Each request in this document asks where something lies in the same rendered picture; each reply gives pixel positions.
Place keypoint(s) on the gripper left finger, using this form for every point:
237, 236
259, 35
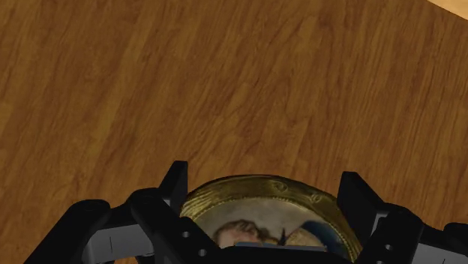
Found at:
153, 215

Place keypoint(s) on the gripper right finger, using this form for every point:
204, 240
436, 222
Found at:
391, 226

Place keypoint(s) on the gold rimmed painted plate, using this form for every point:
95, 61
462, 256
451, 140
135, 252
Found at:
270, 204

